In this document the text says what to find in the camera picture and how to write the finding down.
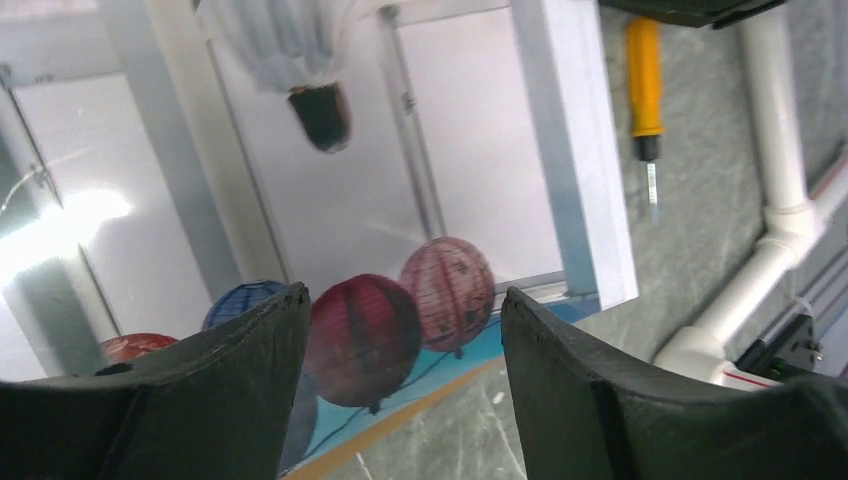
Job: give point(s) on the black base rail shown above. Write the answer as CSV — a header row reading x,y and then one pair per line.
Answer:
x,y
791,351

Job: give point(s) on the orange handled screwdriver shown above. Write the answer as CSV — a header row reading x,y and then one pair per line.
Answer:
x,y
646,94

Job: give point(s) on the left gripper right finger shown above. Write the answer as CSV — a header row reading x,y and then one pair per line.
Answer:
x,y
587,410

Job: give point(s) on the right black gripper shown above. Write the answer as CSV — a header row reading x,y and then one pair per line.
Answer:
x,y
717,14

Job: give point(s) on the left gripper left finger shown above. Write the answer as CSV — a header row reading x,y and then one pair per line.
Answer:
x,y
215,405

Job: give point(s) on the white PVC pipe stand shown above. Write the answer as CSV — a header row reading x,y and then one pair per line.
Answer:
x,y
796,217

